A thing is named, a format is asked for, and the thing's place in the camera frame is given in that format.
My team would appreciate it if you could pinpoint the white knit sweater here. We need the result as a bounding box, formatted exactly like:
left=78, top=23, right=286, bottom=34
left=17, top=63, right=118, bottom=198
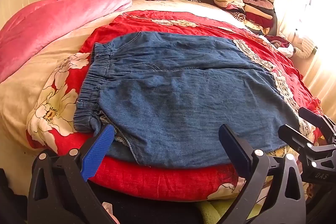
left=291, top=32, right=318, bottom=59

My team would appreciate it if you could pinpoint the red floral quilt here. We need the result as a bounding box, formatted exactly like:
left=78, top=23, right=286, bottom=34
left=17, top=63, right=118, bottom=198
left=26, top=10, right=324, bottom=201

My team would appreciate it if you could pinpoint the pile of folded clothes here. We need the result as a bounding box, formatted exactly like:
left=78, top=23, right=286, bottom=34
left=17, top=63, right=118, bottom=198
left=213, top=0, right=277, bottom=35

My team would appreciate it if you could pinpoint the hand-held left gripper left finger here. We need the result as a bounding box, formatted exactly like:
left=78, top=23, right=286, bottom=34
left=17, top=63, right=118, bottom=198
left=28, top=124, right=116, bottom=224

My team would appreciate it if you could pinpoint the dark red garment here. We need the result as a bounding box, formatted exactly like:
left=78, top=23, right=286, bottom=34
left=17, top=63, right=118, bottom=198
left=265, top=35, right=290, bottom=50

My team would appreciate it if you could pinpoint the blue denim skirt with lace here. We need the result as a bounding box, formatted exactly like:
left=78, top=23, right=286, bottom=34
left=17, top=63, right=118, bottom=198
left=73, top=31, right=319, bottom=169

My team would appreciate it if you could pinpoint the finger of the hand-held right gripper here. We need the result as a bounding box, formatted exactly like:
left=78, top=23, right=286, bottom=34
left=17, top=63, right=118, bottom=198
left=299, top=107, right=336, bottom=145
left=278, top=124, right=336, bottom=162

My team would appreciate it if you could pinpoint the pink quilt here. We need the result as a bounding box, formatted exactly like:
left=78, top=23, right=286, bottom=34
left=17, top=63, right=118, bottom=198
left=0, top=0, right=133, bottom=83

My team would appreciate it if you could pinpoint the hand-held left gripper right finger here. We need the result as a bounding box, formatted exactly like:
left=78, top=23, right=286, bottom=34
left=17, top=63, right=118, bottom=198
left=218, top=124, right=306, bottom=224

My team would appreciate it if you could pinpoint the bed with cream sheet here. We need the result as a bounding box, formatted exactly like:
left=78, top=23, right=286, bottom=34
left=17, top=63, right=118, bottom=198
left=0, top=0, right=263, bottom=188

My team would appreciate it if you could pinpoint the person's left hand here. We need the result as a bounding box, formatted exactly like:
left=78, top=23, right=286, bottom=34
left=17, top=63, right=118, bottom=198
left=101, top=202, right=120, bottom=224

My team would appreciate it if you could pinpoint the light green fleece top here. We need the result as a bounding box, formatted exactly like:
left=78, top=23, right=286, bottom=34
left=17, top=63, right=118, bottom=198
left=198, top=199, right=263, bottom=224

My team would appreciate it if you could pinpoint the white garment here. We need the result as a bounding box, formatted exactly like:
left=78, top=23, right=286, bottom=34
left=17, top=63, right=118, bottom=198
left=277, top=44, right=295, bottom=58

